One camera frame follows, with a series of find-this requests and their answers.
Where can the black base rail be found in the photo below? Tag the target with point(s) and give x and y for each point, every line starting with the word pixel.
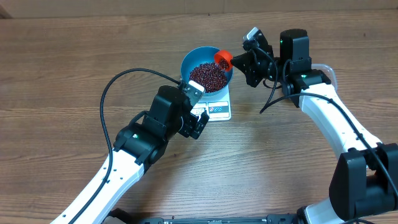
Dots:
pixel 119 216

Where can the clear plastic container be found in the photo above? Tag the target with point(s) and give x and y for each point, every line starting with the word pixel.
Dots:
pixel 328 71

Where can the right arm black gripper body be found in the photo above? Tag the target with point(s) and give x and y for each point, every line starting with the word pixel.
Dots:
pixel 259 74

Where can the blue bowl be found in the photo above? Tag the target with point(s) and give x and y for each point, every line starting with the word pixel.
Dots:
pixel 200 55

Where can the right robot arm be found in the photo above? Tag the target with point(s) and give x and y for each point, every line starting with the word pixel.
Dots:
pixel 364 182

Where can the red beans in scoop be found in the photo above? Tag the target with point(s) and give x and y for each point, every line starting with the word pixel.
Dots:
pixel 223 64

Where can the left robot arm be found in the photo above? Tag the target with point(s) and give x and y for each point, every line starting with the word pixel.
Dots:
pixel 138 146

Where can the red beans in bowl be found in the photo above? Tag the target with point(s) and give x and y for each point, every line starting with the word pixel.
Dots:
pixel 210 76

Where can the white kitchen scale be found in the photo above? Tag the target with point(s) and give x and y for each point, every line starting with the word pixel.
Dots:
pixel 217 105

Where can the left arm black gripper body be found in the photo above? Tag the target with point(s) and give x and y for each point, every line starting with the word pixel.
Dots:
pixel 188 124

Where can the red measuring scoop blue handle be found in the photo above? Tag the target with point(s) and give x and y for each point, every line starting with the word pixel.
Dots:
pixel 225 55

